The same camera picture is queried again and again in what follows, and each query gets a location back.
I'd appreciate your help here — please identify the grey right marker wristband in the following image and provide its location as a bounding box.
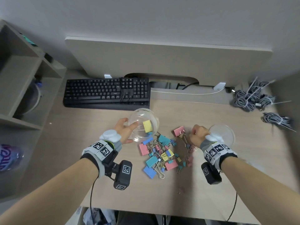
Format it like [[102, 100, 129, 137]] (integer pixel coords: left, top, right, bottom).
[[200, 138, 238, 171]]

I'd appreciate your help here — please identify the white right hand tracker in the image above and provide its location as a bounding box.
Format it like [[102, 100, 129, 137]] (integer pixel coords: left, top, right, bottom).
[[205, 134, 224, 143]]

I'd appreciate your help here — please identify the grey cable bundle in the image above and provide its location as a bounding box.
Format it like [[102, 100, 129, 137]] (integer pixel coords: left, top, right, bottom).
[[247, 77, 270, 94], [257, 93, 276, 110], [232, 90, 256, 112], [261, 112, 297, 133]]

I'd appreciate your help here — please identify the grey marker wristband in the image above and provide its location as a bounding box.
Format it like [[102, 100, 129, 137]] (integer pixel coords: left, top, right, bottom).
[[200, 138, 238, 171], [80, 139, 123, 178]]

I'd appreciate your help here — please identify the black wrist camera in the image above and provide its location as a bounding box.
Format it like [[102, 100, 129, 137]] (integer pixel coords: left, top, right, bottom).
[[201, 162, 223, 185], [113, 160, 133, 191]]

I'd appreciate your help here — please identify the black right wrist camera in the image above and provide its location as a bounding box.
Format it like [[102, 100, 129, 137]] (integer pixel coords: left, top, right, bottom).
[[201, 162, 223, 185]]

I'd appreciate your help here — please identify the grey left marker wristband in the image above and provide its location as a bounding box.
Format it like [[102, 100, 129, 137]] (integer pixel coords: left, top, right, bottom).
[[80, 139, 123, 178]]

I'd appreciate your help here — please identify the beige wooden shelf unit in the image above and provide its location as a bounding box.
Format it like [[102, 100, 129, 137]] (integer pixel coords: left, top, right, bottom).
[[0, 20, 67, 199]]

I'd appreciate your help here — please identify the white left hand tracker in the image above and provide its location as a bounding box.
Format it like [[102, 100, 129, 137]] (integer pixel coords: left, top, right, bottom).
[[99, 129, 122, 144]]

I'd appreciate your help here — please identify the white hand tracker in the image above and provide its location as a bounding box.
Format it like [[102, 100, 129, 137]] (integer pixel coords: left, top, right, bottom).
[[205, 134, 224, 143], [99, 129, 122, 144]]

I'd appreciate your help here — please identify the black keyboard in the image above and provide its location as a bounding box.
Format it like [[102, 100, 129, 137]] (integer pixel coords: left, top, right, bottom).
[[62, 77, 151, 111]]

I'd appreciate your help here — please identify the yellow large binder clip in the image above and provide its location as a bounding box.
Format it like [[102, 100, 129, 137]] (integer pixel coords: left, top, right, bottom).
[[142, 120, 153, 133]]

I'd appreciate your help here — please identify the person's right forearm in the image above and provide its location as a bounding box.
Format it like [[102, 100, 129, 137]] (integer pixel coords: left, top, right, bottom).
[[220, 157, 300, 225]]

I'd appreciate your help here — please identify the pile of mixed binder clips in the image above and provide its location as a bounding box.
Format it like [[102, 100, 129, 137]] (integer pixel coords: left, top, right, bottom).
[[138, 126, 198, 180]]

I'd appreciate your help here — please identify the person's right hand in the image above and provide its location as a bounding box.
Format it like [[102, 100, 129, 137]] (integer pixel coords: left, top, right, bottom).
[[188, 124, 210, 149]]

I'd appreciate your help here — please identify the white round device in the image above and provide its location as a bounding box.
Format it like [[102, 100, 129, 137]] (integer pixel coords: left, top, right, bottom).
[[20, 79, 45, 115]]

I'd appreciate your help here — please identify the blue white patterned bag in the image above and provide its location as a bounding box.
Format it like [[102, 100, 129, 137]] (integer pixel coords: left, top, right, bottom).
[[83, 207, 117, 225]]

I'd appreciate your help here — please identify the black left camera cable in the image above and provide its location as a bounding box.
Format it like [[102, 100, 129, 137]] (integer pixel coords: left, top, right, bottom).
[[89, 178, 98, 225]]

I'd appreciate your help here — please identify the blue large binder clip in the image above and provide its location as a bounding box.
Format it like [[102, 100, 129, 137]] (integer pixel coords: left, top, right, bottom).
[[143, 166, 166, 180]]

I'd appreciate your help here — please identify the teal card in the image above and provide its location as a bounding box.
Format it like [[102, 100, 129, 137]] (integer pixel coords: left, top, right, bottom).
[[18, 32, 38, 47]]

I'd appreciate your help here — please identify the large clear plastic jar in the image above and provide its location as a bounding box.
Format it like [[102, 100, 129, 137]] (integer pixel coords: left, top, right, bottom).
[[127, 108, 160, 142]]

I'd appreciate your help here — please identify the black right camera cable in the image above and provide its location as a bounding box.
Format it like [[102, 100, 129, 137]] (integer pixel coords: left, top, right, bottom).
[[226, 192, 238, 222]]

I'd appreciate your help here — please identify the thin white cable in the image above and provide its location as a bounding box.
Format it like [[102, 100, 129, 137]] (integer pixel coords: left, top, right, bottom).
[[150, 87, 223, 96]]

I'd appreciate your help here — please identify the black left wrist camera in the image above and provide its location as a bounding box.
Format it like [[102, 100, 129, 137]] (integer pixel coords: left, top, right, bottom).
[[113, 160, 133, 191]]

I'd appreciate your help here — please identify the black camera cable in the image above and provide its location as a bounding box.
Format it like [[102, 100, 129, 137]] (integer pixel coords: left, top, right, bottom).
[[89, 178, 98, 225], [226, 192, 238, 222]]

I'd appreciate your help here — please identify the pink large binder clip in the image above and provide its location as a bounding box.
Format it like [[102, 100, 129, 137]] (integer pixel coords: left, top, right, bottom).
[[173, 126, 186, 137]]

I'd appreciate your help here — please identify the person's left forearm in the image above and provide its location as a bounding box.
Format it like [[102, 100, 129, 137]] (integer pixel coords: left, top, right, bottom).
[[0, 158, 100, 225]]

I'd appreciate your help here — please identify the person's left hand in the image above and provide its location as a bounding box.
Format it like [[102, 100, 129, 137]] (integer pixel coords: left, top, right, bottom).
[[113, 117, 139, 145]]

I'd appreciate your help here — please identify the purple label water bottle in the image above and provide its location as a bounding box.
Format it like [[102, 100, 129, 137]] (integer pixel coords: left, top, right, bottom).
[[0, 144, 25, 172]]

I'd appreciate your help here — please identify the black power cable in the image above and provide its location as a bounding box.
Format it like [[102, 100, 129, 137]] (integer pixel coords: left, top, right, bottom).
[[182, 82, 200, 90]]

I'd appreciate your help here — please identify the transparent round plastic lid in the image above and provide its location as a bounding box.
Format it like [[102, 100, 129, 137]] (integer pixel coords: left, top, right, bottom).
[[207, 124, 236, 147]]

